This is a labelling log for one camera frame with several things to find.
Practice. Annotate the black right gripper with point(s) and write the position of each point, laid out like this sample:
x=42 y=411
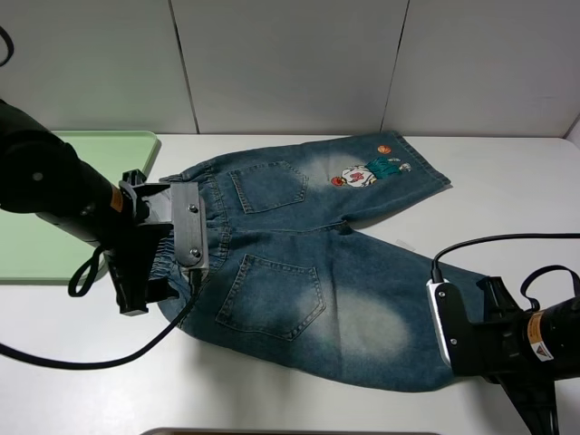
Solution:
x=497 y=350

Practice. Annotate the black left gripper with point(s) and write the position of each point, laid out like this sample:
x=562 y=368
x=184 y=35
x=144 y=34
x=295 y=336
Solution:
x=129 y=220

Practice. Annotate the children's blue denim shorts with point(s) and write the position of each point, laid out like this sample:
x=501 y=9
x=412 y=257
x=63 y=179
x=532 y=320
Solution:
x=291 y=282

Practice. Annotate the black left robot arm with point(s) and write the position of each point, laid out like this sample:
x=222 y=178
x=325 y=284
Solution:
x=43 y=175

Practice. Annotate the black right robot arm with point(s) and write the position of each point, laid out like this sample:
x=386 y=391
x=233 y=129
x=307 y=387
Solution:
x=553 y=334

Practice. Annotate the clear tape strip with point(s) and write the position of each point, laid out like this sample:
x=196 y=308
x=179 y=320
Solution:
x=405 y=245

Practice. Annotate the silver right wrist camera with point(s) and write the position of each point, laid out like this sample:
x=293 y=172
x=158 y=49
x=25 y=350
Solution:
x=452 y=326

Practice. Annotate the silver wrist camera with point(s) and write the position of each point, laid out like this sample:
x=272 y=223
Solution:
x=452 y=326
x=189 y=227

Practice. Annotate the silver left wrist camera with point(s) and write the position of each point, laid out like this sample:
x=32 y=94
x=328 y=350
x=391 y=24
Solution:
x=189 y=227

